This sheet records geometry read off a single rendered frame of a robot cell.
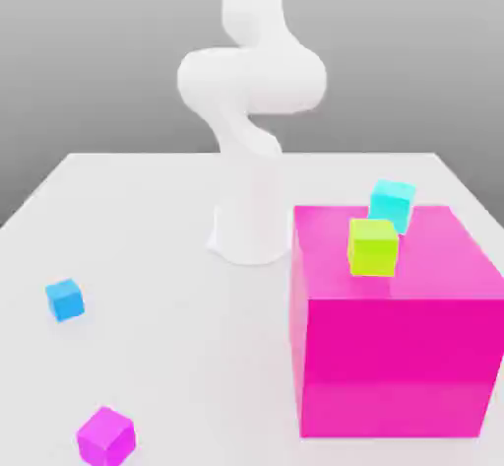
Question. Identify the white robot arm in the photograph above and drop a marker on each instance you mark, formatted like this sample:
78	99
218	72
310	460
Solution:
252	79

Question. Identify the small lime green cube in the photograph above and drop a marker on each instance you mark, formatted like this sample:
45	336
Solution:
373	251

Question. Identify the small cyan cube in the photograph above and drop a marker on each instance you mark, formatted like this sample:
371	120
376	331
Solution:
390	202

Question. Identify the small blue cube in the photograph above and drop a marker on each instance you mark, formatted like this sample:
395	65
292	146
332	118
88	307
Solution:
65	300

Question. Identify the small magenta cube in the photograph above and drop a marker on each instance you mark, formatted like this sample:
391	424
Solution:
105	436

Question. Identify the large pink box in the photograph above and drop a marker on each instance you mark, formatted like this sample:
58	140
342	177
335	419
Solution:
397	355

